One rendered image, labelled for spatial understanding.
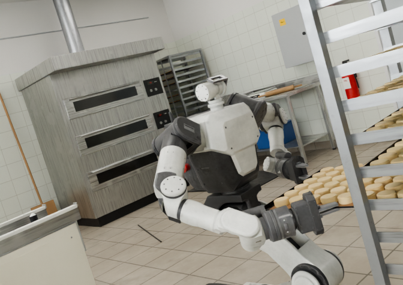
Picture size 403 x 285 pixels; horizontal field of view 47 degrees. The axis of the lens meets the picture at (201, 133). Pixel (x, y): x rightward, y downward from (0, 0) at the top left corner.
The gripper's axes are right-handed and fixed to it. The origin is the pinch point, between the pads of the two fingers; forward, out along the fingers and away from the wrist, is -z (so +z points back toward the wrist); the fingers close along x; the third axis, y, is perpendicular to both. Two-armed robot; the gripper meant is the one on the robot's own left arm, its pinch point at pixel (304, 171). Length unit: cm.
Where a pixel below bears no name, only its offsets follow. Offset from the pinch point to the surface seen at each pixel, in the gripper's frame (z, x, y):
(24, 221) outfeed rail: 50, 9, -109
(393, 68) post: -36, 31, 22
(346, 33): -64, 45, -10
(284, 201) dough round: -31.0, 0.7, -24.5
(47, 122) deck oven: 431, 60, -102
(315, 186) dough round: -29.1, 1.3, -11.7
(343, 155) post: -59, 15, -17
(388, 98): -69, 27, -7
